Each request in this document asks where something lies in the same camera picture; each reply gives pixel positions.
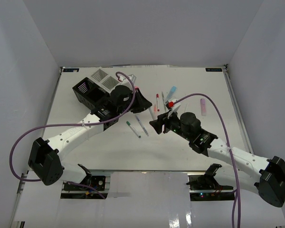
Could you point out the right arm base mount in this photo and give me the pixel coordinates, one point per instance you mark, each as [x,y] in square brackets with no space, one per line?
[205,188]

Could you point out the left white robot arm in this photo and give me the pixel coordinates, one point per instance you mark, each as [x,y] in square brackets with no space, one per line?
[46,157]

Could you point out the white two-slot pen holder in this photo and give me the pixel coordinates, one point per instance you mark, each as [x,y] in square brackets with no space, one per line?
[106,81]

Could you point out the right black table label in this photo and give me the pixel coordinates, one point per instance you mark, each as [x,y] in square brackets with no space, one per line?
[213,69]

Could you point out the black table label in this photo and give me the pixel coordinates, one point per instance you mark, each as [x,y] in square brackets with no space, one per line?
[71,70]
[213,69]

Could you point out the green gel pen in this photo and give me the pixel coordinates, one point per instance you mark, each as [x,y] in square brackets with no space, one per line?
[163,101]

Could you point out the blue-capped lead case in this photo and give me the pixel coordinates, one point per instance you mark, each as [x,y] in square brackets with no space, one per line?
[170,93]

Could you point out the purple highlighter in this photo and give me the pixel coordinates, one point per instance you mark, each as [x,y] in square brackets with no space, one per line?
[203,107]

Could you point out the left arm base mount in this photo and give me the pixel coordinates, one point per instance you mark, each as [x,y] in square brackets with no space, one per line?
[99,182]

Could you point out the red-capped white marker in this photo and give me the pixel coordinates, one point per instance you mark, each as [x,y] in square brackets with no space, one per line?
[157,103]

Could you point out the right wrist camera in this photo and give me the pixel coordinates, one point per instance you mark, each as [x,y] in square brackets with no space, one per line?
[173,106]

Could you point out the blue gel pen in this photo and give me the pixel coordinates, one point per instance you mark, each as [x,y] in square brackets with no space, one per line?
[141,124]

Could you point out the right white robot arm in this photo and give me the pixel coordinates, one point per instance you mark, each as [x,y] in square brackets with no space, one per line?
[260,175]

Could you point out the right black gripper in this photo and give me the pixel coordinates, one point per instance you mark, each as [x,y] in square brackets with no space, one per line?
[163,119]

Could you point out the green-capped white marker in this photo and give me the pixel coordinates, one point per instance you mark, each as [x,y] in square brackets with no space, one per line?
[133,129]

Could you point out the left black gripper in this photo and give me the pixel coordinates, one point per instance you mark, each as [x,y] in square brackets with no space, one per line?
[142,102]

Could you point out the left black table label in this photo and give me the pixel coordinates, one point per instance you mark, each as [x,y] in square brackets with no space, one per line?
[71,70]

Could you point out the black two-slot pen holder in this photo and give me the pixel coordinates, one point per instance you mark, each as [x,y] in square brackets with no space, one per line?
[91,94]

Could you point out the orange-capped lead case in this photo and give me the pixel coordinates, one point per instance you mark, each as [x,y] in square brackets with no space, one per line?
[151,113]

